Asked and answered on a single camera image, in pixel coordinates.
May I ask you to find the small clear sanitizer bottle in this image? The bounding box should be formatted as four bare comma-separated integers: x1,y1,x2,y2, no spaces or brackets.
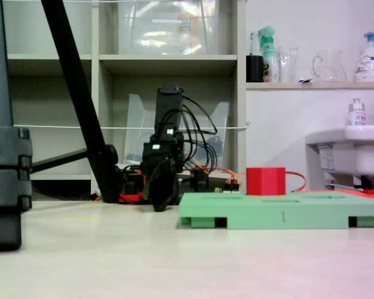
348,98,367,127

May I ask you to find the beige shelf unit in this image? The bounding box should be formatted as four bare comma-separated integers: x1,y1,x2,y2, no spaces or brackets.
1,0,247,194

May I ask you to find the white foam soap bottle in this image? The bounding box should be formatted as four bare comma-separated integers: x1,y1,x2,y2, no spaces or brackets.
354,32,374,83

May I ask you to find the white sink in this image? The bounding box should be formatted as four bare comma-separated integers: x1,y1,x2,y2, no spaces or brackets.
304,125,374,178

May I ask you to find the green shape sorting board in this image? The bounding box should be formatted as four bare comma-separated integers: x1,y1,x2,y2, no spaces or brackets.
178,192,374,230

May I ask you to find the black table clamp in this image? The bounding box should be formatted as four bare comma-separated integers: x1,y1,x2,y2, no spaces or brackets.
189,169,209,192

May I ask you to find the black thin tripod brace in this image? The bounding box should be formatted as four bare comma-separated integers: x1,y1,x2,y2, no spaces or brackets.
31,148,91,174

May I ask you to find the red octagonal pillar block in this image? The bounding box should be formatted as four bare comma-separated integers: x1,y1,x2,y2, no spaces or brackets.
246,167,287,196

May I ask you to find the orange flat cable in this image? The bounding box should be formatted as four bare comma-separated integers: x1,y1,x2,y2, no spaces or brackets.
186,166,307,192

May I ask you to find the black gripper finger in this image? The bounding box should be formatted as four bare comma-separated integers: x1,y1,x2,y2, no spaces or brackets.
149,158,175,189
149,174,180,212

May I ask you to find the clear plastic file tray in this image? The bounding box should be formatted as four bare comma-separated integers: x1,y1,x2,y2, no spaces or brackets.
123,93,231,171

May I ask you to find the grey tripod leg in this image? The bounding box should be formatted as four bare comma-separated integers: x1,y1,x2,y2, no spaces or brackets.
0,0,34,252

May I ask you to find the circuit board with connectors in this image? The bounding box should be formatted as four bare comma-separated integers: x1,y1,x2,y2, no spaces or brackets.
213,177,242,193

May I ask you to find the clear measuring beaker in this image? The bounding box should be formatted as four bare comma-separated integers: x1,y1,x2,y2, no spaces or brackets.
276,45,300,83

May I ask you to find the clear plastic storage box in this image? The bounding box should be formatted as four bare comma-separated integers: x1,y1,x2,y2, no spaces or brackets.
117,0,221,56

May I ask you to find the green spray bottle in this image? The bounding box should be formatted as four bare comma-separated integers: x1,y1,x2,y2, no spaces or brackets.
257,26,280,83

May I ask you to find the black slanted tripod leg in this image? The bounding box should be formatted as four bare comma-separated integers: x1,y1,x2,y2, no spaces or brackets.
40,0,119,203

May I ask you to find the clear glass pitcher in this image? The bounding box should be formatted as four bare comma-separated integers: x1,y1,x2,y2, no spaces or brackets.
312,49,348,83

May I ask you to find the white cord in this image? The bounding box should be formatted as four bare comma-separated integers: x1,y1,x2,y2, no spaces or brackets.
12,121,251,131

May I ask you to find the black cup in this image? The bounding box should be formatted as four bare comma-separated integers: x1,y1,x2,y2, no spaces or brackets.
246,55,265,83

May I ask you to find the red base clamp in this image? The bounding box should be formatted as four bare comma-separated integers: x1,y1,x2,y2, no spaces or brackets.
118,192,144,204

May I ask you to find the thin black arm wire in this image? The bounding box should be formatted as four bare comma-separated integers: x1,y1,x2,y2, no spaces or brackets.
161,95,219,171

